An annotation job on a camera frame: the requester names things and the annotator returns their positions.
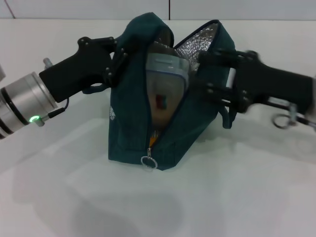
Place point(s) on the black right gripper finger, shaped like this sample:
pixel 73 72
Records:
pixel 217 58
pixel 217 95

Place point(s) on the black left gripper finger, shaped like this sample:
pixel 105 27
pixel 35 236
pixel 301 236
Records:
pixel 117 66
pixel 108 43

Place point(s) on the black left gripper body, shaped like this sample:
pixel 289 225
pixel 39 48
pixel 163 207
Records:
pixel 74 71

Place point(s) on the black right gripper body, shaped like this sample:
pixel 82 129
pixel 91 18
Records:
pixel 276 84

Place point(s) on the dark teal insulated lunch bag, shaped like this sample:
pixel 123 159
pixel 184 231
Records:
pixel 128 98

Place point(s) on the clear food container blue rim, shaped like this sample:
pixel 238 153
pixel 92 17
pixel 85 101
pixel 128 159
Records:
pixel 165 84

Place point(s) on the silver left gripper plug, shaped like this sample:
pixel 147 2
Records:
pixel 47 63

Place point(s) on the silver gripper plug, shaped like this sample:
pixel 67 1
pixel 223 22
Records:
pixel 293 113
pixel 47 63

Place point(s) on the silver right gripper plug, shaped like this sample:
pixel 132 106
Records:
pixel 293 113

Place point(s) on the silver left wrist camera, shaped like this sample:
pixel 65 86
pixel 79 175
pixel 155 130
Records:
pixel 2 72

